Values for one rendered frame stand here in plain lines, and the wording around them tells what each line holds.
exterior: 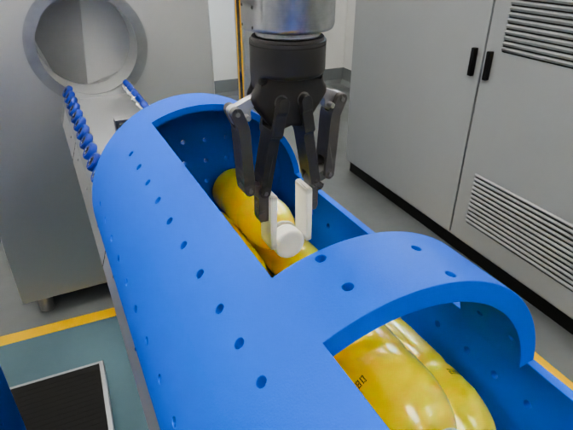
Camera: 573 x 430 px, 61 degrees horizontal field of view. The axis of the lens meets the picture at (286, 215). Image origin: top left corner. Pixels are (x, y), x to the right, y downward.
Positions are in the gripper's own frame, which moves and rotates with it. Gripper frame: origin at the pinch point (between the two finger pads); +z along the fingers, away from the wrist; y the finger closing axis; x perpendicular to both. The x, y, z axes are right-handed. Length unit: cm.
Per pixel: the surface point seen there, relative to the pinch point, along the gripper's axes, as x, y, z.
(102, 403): -72, 28, 99
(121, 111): -117, 2, 22
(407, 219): -141, -150, 115
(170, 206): 5.7, 14.4, -7.5
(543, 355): -33, -130, 113
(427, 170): -132, -150, 80
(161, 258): 10.4, 16.6, -5.5
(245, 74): -73, -25, 3
